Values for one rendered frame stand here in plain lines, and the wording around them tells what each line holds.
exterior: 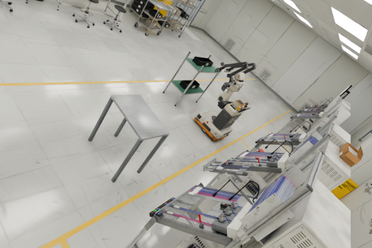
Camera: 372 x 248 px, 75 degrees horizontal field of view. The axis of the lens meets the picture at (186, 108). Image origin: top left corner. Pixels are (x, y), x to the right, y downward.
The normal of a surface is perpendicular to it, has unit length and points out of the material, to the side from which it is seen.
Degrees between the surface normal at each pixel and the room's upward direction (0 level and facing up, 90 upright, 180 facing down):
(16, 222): 0
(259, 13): 90
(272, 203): 90
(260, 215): 90
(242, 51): 90
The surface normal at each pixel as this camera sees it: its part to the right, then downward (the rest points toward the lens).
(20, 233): 0.53, -0.72
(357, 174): -0.56, 0.11
